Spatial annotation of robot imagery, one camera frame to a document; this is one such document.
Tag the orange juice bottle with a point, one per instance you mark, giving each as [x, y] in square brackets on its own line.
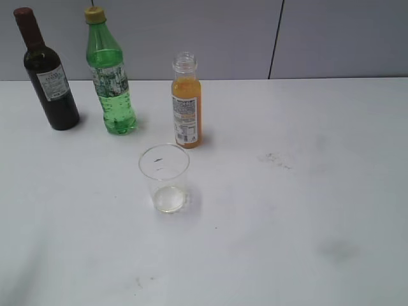
[186, 101]

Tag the transparent plastic cup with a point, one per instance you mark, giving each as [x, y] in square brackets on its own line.
[165, 167]

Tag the green soda bottle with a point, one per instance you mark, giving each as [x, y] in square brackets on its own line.
[105, 59]

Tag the dark wine bottle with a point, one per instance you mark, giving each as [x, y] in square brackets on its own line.
[46, 73]

